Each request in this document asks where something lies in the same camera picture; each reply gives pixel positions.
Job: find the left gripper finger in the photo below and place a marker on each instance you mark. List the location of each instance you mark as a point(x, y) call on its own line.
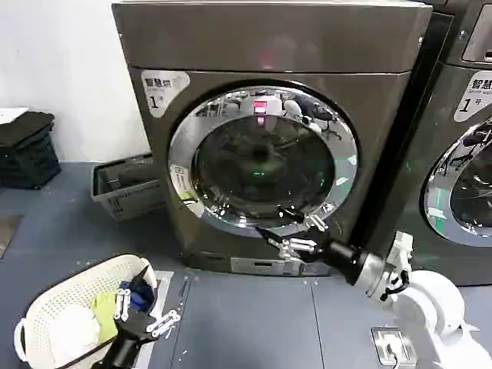
point(121, 305)
point(163, 323)

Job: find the round glass dryer door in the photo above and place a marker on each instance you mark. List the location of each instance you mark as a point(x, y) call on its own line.
point(473, 200)
point(215, 161)

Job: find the grey dryer with panel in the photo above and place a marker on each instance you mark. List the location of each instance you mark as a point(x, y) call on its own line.
point(434, 127)

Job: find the small white door sticker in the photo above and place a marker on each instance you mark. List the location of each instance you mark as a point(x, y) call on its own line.
point(179, 182)

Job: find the metal floor socket box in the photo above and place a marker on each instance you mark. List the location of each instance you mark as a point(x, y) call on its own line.
point(380, 346)

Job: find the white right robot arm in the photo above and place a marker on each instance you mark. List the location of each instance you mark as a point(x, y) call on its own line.
point(426, 307)

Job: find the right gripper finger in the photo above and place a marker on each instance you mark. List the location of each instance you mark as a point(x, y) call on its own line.
point(269, 239)
point(296, 216)

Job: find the white flat board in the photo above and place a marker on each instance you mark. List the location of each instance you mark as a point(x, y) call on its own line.
point(9, 115)

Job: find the white numbered dryer label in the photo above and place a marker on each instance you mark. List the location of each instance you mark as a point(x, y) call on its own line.
point(473, 96)
point(161, 90)

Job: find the black folded cloth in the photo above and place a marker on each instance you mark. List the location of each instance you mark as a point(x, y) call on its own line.
point(25, 127)

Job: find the black plastic crate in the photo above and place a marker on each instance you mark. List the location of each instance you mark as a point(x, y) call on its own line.
point(30, 165)

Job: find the grey plastic basket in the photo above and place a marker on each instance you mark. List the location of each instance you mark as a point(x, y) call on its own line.
point(127, 192)

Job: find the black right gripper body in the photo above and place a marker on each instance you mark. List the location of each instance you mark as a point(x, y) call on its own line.
point(340, 257)

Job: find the white perforated laundry basket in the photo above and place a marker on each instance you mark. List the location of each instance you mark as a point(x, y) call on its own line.
point(65, 284)

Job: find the white cloth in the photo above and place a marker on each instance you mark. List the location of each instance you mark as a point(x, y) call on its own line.
point(73, 334)

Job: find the yellow-green cloth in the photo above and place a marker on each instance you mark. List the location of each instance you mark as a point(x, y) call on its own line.
point(105, 315)

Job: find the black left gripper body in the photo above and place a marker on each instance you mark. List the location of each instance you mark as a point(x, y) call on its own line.
point(127, 338)

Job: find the blue cloth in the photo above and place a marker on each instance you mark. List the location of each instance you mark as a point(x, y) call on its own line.
point(140, 298)

